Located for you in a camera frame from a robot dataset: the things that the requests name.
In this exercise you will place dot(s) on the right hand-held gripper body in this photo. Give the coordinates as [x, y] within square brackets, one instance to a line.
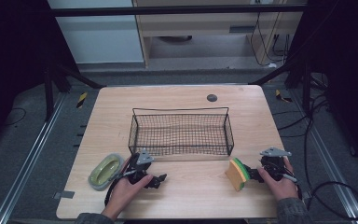
[273, 165]

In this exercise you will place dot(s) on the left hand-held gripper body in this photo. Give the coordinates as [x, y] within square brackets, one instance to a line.
[140, 168]

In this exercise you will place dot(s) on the yellow and green sponge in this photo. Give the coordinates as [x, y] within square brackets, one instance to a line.
[236, 175]

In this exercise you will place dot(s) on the green bowl with lid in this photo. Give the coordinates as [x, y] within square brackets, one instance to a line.
[105, 172]

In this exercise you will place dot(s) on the person's right hand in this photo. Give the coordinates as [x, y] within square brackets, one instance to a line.
[282, 188]

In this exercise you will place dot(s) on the person's left hand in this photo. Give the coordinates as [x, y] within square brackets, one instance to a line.
[121, 194]

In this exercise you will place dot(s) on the grey tape piece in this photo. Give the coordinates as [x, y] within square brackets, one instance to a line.
[64, 194]
[306, 195]

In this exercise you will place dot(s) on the yellow and black tape strip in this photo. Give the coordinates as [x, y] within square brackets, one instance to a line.
[81, 100]
[281, 97]

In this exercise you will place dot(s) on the black metal stand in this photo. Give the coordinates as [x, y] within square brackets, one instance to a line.
[48, 93]
[306, 90]

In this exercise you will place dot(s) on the round grey table grommet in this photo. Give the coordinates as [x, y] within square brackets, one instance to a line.
[212, 98]

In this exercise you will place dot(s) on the dark curtain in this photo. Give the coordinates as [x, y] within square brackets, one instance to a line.
[348, 62]
[12, 62]

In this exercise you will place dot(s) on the white cabinet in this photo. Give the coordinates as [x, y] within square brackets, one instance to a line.
[99, 40]

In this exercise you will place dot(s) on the black horizontal bar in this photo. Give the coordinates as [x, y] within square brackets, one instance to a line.
[167, 10]

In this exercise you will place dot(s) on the aluminium floor rail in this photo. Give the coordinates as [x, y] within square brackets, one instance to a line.
[28, 161]
[332, 174]

